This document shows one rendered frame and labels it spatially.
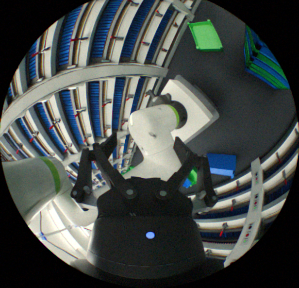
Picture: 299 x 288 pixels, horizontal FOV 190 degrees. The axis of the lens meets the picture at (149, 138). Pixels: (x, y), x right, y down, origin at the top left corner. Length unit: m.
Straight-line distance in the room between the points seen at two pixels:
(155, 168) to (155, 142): 0.09
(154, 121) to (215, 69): 0.65
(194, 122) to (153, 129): 0.23
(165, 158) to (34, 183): 0.35
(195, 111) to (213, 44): 0.63
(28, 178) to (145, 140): 0.32
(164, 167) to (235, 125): 0.65
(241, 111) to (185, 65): 0.56
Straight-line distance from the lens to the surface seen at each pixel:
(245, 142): 0.87
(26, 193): 0.17
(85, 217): 0.36
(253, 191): 0.75
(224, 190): 1.03
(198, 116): 0.45
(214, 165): 0.80
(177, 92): 0.48
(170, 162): 0.33
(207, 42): 0.90
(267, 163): 0.89
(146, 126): 0.29
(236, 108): 0.79
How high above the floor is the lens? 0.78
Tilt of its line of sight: 36 degrees down
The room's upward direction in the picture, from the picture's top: 119 degrees counter-clockwise
